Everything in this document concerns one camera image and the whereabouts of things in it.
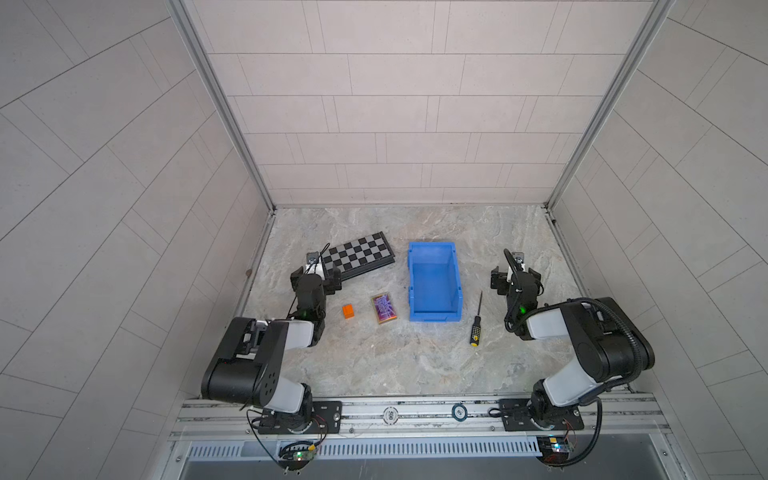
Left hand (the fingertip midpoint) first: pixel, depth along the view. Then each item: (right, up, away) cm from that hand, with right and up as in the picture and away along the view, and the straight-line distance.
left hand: (324, 260), depth 91 cm
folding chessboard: (+9, 0, +7) cm, 12 cm away
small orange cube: (+8, -15, -4) cm, 17 cm away
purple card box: (+19, -14, -2) cm, 23 cm away
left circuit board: (0, -41, -26) cm, 48 cm away
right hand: (+59, -2, +4) cm, 59 cm away
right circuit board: (+59, -41, -23) cm, 75 cm away
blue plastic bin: (+34, -11, +3) cm, 36 cm away
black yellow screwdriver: (+45, -19, -6) cm, 49 cm away
